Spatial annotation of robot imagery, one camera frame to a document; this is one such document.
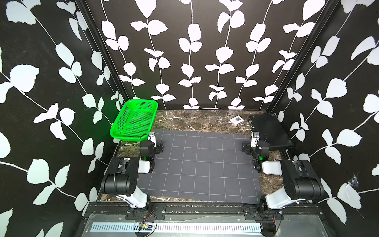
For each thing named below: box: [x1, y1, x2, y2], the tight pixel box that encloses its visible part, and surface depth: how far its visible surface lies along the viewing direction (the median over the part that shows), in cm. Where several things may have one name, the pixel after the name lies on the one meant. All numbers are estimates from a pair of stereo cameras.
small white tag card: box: [229, 115, 245, 127], surface depth 115 cm
